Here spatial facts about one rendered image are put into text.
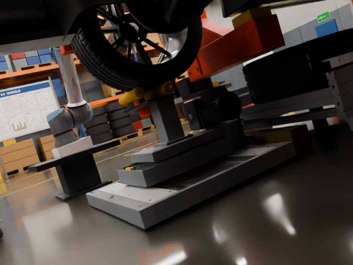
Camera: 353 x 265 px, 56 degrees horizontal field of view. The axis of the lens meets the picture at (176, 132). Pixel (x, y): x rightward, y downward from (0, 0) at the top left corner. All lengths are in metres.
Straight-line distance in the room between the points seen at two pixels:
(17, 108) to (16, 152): 3.48
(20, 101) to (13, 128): 0.60
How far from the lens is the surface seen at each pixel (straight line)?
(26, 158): 11.16
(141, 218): 1.21
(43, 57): 11.85
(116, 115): 9.22
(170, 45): 1.93
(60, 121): 2.63
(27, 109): 7.87
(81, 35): 1.57
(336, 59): 1.61
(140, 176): 1.51
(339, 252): 0.79
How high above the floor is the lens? 0.37
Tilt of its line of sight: 4 degrees down
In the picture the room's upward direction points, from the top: 17 degrees counter-clockwise
